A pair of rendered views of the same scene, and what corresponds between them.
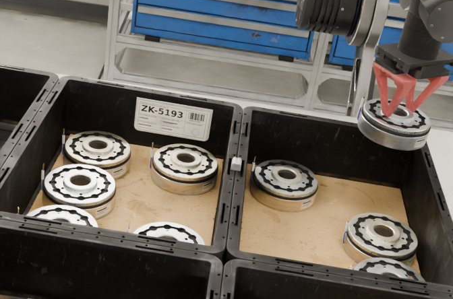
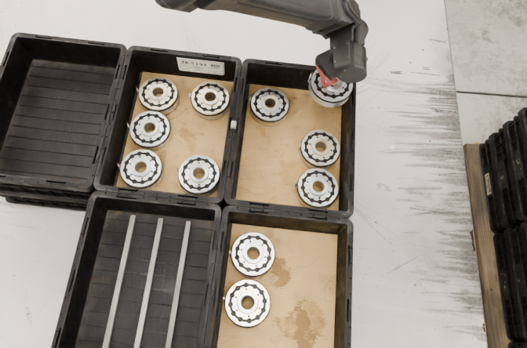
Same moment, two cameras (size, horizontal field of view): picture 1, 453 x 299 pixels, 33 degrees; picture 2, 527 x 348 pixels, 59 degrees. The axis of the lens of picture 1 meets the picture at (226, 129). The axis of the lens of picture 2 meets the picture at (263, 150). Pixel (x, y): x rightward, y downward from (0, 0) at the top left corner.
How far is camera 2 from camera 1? 63 cm
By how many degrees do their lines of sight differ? 38
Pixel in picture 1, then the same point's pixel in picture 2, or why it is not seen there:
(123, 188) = (176, 119)
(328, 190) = (297, 103)
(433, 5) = (340, 69)
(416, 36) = not seen: hidden behind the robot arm
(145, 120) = (184, 67)
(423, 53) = not seen: hidden behind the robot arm
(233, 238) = (228, 189)
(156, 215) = (194, 139)
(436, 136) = not seen: outside the picture
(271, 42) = not seen: outside the picture
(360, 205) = (314, 114)
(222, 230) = (223, 183)
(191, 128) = (212, 70)
